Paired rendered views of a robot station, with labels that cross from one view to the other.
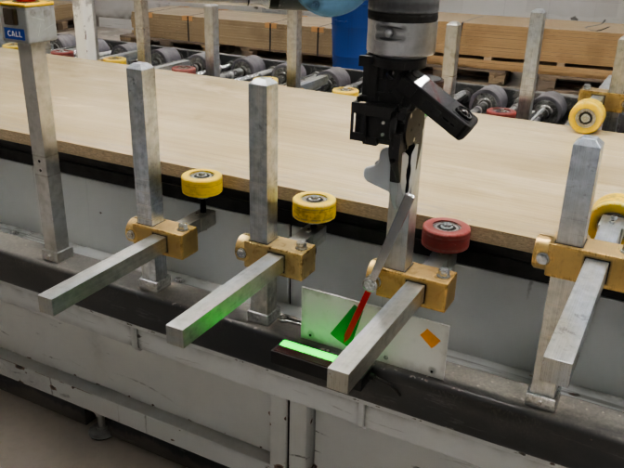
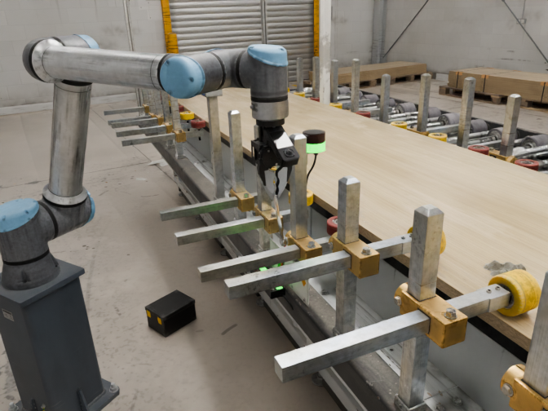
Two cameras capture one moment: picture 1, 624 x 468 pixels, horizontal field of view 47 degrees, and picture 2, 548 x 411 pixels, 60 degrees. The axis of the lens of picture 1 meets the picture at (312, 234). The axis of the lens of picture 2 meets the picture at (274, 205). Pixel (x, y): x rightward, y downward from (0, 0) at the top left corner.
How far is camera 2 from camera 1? 0.86 m
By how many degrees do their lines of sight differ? 37
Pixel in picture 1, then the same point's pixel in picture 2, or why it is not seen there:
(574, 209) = (341, 218)
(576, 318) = (273, 271)
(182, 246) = (241, 205)
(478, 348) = (376, 306)
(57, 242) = (218, 194)
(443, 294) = (305, 256)
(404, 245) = (295, 223)
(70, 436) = (248, 299)
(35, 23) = not seen: hidden behind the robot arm
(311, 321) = not seen: hidden behind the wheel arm
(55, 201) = (218, 174)
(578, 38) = not seen: outside the picture
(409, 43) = (259, 112)
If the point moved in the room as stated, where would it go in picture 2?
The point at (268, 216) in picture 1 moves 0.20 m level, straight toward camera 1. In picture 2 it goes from (262, 196) to (221, 218)
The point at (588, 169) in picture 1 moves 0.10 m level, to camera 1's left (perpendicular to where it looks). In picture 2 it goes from (343, 196) to (305, 187)
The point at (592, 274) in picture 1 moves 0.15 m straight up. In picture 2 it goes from (328, 258) to (329, 192)
